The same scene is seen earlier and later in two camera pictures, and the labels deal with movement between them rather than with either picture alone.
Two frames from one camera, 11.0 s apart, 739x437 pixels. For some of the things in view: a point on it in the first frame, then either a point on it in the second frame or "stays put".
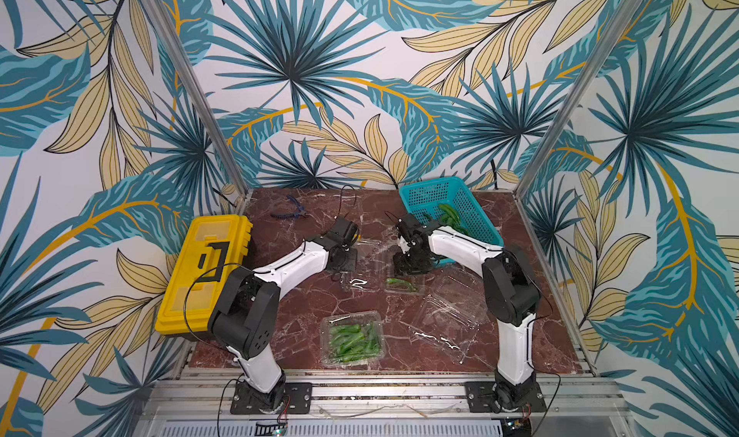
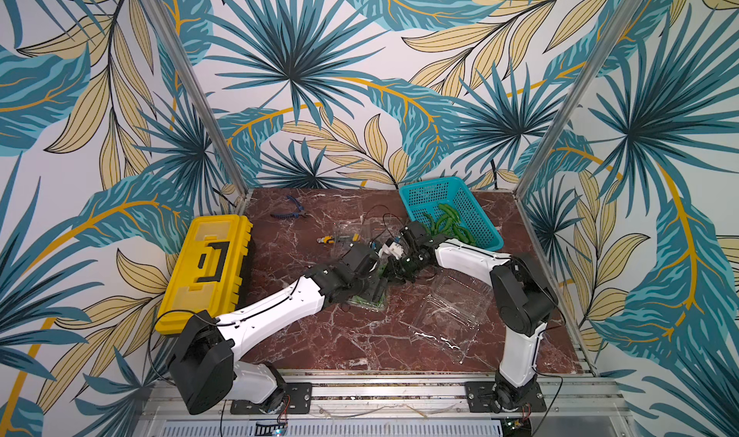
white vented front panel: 334,427 stays put
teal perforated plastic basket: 425,196 stays put
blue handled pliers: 294,215 stays put
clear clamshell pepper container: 352,340 → 377,306
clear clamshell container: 451,314 stays put
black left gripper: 351,264 → 376,289
